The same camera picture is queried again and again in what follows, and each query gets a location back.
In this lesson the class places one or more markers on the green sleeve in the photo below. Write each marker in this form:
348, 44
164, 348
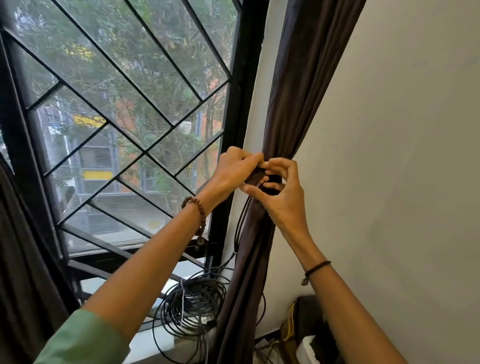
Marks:
84, 339

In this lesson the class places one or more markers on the brown curtain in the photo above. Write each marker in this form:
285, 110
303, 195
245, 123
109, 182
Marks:
296, 75

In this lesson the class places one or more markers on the dark grey curtain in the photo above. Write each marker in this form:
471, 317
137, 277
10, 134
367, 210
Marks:
26, 270

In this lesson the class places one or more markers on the person's right thumb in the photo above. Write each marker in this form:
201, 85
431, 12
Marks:
255, 192

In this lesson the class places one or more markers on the white window sill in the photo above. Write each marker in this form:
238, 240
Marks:
157, 347

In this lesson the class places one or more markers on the black box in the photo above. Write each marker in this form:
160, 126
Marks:
313, 317

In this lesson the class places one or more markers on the person's left forearm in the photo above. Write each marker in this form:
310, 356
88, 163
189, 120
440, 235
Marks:
150, 258

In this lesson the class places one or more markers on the dark curtain tieback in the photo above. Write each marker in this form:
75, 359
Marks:
268, 179

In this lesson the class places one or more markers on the person's left hand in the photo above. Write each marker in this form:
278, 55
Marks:
228, 170

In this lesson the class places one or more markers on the person's right forearm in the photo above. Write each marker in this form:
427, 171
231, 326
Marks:
345, 307

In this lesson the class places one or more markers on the black window frame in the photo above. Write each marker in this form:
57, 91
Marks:
245, 75

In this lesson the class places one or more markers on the person's right hand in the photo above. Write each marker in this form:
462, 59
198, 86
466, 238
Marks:
287, 208

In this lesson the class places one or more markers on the person's left fingers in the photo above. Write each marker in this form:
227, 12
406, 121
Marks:
253, 162

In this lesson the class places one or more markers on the white device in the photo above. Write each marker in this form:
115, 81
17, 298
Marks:
306, 350

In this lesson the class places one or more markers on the black window grille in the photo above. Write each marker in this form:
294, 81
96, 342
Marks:
112, 123

